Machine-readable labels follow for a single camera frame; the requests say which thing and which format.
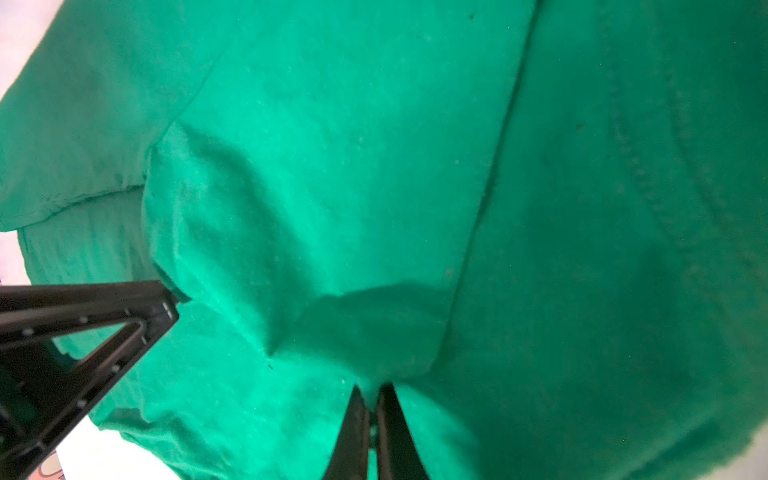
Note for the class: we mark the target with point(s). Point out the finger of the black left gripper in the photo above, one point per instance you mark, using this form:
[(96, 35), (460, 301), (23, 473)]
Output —
[(63, 348)]

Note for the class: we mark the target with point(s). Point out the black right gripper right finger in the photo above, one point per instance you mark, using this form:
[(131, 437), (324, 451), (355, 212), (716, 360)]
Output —
[(397, 455)]

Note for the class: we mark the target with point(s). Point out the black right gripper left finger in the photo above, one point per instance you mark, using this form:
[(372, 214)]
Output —
[(350, 457)]

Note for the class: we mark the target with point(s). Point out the green t shirt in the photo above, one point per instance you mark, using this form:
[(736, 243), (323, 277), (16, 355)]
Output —
[(543, 222)]

